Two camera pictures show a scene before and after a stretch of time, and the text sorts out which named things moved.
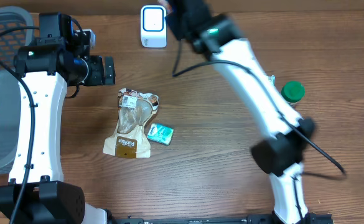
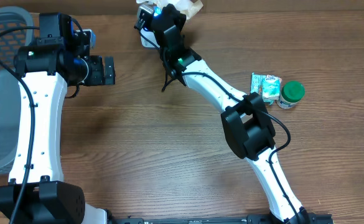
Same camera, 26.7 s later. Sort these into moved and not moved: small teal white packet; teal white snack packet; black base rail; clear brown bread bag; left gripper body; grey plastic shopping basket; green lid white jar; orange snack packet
Moved: clear brown bread bag; teal white snack packet; orange snack packet; small teal white packet
Not moved: green lid white jar; left gripper body; grey plastic shopping basket; black base rail
